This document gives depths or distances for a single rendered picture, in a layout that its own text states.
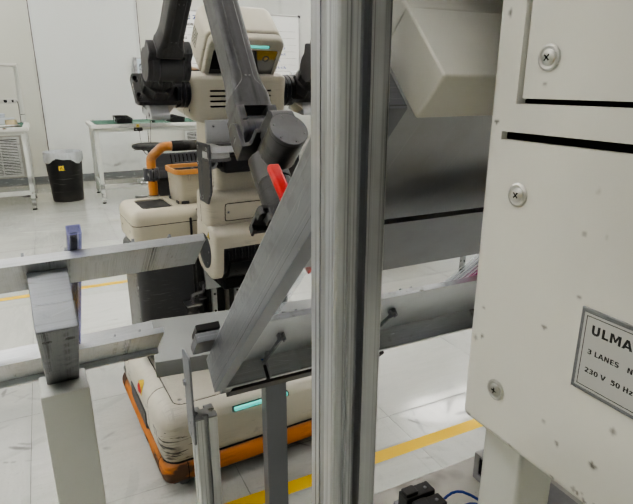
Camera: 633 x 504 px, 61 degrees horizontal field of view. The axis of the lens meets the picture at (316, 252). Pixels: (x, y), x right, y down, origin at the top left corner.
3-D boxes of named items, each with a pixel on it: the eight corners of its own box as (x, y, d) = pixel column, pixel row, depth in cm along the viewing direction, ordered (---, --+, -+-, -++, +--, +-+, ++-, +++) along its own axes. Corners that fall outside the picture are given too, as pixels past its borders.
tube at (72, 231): (72, 360, 96) (71, 354, 97) (81, 358, 97) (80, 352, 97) (66, 235, 54) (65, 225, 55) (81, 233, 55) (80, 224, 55)
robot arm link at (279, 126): (275, 131, 91) (227, 133, 87) (297, 81, 82) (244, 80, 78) (298, 189, 86) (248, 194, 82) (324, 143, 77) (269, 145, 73)
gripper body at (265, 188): (326, 209, 79) (310, 169, 82) (261, 216, 75) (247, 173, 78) (312, 232, 85) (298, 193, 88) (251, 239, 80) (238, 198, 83)
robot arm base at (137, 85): (175, 77, 144) (128, 77, 138) (180, 57, 137) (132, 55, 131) (182, 104, 141) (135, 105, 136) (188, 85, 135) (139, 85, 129)
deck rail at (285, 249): (214, 392, 94) (206, 359, 97) (225, 389, 95) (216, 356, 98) (384, 108, 36) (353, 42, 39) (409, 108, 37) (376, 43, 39)
